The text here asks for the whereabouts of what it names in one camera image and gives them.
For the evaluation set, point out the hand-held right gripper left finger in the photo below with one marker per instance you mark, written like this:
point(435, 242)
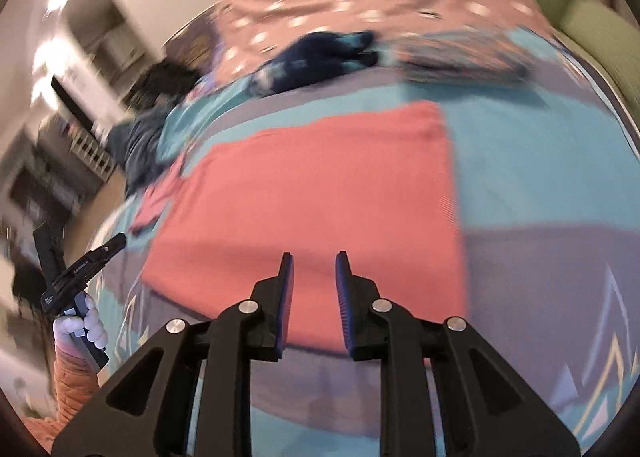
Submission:
point(285, 307)

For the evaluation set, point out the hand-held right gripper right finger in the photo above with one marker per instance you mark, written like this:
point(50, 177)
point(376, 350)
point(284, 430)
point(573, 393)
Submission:
point(345, 307)

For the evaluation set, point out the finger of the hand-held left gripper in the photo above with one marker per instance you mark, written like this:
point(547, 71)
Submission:
point(47, 252)
point(112, 243)

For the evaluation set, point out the pink sweater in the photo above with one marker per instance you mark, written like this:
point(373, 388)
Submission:
point(310, 187)

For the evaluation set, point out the person's left forearm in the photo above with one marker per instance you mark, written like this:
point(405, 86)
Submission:
point(75, 387)

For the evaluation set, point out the black clothes pile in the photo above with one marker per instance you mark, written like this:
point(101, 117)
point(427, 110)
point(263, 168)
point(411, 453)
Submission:
point(160, 82)

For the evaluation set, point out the person's left hand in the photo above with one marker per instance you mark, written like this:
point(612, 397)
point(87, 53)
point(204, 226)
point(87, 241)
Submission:
point(92, 324)

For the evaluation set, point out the white shelf rack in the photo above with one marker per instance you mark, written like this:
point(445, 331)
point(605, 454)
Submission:
point(92, 157)

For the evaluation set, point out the dark blue blanket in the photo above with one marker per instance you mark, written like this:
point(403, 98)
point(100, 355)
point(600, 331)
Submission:
point(140, 147)

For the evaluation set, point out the purple patterned headboard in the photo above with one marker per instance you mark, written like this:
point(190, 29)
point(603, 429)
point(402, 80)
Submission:
point(195, 37)

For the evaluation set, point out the navy star-print fleece garment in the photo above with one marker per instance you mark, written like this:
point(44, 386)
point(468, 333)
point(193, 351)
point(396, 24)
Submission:
point(310, 62)

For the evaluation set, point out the folded floral garment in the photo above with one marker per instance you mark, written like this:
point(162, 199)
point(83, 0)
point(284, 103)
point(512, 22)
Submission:
point(460, 59)

